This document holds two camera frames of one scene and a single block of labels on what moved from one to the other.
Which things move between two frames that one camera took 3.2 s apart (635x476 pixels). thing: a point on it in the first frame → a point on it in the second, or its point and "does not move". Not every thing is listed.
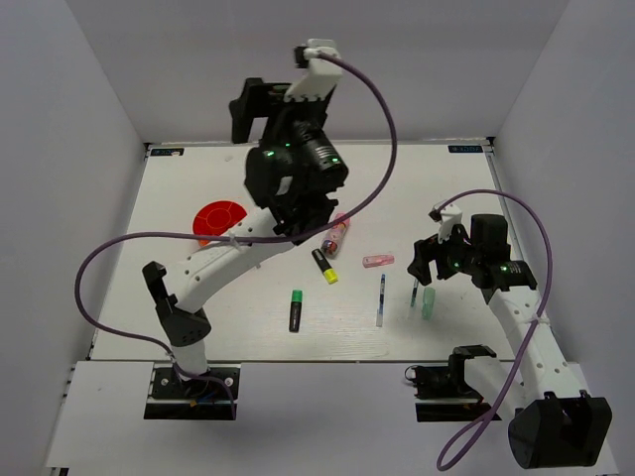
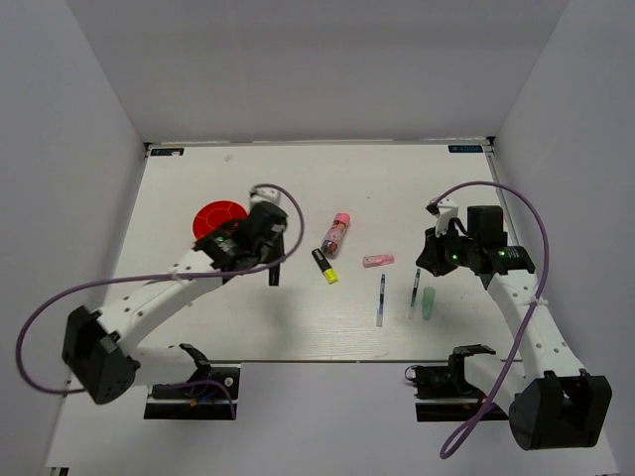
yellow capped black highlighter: x=329 y=273 does not move
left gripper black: x=266 y=101 → x=279 y=249
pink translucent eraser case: x=378 y=260 does not move
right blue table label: x=465 y=149 does not move
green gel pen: x=414 y=292 does not move
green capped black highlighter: x=296 y=310 → x=274 y=276
